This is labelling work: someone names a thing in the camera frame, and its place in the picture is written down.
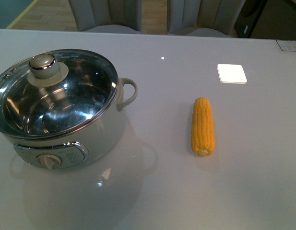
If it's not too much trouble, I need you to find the black washing machine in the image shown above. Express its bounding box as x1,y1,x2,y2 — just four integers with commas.
235,0,267,38

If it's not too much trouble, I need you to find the label sticker on table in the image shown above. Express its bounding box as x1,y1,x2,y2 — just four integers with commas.
276,40,296,52

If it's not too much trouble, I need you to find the yellow corn cob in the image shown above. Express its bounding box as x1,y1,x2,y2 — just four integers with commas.
191,97,215,157

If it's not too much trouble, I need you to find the beige upholstered chair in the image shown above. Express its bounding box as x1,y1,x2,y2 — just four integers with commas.
166,0,245,37
69,0,142,34

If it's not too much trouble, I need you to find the right beige upholstered chair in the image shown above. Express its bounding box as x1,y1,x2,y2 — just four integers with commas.
166,0,245,37

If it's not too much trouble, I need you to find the glass pot lid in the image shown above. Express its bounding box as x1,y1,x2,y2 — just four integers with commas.
0,49,118,139

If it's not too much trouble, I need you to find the white electric cooking pot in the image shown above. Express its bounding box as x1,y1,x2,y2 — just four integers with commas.
2,52,137,169

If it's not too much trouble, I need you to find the left beige upholstered chair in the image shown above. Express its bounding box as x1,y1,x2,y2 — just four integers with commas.
69,0,142,34

